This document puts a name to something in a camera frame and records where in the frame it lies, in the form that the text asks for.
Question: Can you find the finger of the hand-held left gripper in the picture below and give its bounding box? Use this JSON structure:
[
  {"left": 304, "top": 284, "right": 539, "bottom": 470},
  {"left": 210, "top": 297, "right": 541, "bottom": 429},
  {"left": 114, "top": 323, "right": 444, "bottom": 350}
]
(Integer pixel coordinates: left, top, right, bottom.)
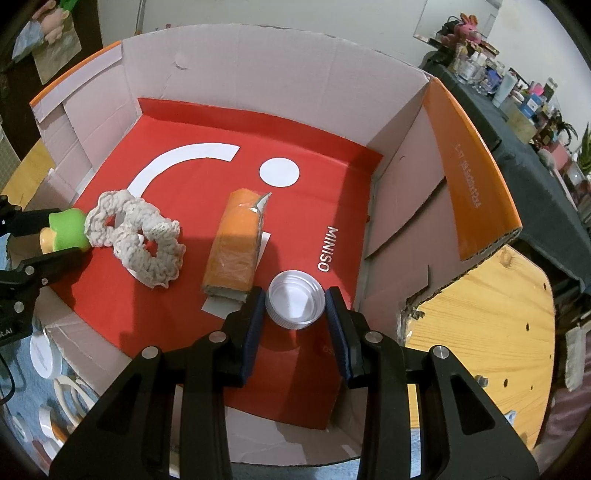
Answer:
[
  {"left": 0, "top": 248, "right": 87, "bottom": 319},
  {"left": 0, "top": 196, "right": 61, "bottom": 237}
]

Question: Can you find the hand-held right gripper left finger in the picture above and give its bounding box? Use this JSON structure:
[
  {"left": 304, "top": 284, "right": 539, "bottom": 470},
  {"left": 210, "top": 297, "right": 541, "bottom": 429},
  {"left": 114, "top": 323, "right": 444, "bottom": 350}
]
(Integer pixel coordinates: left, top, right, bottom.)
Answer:
[{"left": 48, "top": 286, "right": 267, "bottom": 480}]

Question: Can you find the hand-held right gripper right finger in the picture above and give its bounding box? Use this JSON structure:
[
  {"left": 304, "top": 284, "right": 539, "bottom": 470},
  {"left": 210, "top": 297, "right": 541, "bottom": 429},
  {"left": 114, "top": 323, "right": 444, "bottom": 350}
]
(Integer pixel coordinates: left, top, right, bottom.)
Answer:
[{"left": 324, "top": 286, "right": 541, "bottom": 480}]

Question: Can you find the large white jar lid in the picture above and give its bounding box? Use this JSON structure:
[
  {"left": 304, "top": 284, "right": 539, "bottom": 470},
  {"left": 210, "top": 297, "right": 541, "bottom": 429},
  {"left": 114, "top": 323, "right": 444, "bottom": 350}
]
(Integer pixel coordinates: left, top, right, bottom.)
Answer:
[{"left": 30, "top": 330, "right": 63, "bottom": 379}]

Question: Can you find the green turtle toy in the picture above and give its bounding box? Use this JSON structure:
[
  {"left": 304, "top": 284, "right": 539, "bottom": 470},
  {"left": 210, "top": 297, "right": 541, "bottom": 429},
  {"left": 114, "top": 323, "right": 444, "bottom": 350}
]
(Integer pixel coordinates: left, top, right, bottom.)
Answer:
[{"left": 39, "top": 209, "right": 92, "bottom": 254}]

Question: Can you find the white ribbed lid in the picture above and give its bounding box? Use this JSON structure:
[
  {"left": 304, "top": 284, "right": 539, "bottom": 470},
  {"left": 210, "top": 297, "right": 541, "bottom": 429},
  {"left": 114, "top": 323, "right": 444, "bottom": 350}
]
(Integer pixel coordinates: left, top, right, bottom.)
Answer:
[{"left": 265, "top": 271, "right": 327, "bottom": 329}]

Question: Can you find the beige crochet scrunchie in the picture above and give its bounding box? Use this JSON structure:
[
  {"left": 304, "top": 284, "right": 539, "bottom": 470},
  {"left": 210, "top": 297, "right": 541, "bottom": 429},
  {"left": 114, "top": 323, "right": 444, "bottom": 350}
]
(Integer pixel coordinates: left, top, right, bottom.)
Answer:
[{"left": 84, "top": 189, "right": 186, "bottom": 291}]

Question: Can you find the orange packet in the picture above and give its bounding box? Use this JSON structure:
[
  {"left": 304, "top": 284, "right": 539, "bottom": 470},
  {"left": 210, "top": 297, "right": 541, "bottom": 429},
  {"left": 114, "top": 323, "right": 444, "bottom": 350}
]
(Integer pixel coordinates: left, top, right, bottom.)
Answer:
[{"left": 201, "top": 188, "right": 273, "bottom": 305}]

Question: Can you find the cardboard box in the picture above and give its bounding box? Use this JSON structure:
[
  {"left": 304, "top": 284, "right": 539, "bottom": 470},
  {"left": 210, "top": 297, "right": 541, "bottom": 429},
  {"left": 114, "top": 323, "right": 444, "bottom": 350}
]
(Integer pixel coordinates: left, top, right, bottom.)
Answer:
[{"left": 29, "top": 25, "right": 522, "bottom": 464}]

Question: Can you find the blue fluffy towel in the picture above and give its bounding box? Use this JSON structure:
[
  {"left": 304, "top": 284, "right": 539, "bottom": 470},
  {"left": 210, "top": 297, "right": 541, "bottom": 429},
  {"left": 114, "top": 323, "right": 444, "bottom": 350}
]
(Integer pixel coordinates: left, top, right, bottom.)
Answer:
[{"left": 0, "top": 318, "right": 109, "bottom": 464}]

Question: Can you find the red paper liner white print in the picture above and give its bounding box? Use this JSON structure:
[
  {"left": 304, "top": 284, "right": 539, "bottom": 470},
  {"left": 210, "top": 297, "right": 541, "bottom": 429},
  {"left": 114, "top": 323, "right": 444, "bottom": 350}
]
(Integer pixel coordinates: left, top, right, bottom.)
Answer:
[{"left": 48, "top": 98, "right": 384, "bottom": 430}]

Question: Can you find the brown paper bag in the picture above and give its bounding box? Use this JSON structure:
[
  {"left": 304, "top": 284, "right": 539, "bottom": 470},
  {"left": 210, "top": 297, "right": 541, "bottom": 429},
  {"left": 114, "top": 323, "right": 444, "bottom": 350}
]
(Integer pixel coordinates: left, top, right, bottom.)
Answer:
[{"left": 32, "top": 23, "right": 84, "bottom": 84}]

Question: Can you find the pale blue plastic bag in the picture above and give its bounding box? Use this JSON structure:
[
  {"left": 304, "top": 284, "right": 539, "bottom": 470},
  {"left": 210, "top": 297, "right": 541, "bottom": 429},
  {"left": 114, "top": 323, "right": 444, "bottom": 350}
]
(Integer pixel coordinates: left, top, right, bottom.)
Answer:
[{"left": 11, "top": 21, "right": 47, "bottom": 63}]

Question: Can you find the pink plush toy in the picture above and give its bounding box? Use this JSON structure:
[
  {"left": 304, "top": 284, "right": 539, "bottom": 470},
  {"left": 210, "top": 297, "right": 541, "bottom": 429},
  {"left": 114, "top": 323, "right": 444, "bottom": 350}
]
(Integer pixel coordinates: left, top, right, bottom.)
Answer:
[{"left": 39, "top": 7, "right": 72, "bottom": 44}]

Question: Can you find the dark cloth covered table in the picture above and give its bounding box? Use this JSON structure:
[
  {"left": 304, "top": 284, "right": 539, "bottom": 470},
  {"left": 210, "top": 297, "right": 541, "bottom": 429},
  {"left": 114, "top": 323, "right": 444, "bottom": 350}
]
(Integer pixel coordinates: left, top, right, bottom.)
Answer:
[{"left": 422, "top": 51, "right": 591, "bottom": 291}]

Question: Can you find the row of cosmetic bottles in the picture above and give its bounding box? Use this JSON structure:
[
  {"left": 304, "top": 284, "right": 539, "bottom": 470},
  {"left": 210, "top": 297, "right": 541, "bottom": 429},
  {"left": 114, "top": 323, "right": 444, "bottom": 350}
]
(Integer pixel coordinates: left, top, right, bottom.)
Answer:
[{"left": 443, "top": 41, "right": 578, "bottom": 153}]

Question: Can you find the potted snake plant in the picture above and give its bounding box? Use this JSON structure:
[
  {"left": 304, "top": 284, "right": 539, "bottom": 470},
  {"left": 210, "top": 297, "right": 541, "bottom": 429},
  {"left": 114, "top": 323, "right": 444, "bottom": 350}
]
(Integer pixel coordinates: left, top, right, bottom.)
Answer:
[{"left": 577, "top": 122, "right": 591, "bottom": 181}]

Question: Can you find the pink bunny plush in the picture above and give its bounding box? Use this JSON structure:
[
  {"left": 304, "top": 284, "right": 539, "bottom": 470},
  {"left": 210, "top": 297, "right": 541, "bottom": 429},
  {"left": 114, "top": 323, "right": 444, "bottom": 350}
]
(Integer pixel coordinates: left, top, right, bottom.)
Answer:
[{"left": 455, "top": 13, "right": 485, "bottom": 44}]

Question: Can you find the black cable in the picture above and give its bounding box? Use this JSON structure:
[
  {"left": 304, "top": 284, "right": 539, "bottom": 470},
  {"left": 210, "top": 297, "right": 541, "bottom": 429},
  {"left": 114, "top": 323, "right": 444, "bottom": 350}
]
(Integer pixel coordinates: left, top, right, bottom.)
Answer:
[{"left": 0, "top": 351, "right": 17, "bottom": 407}]

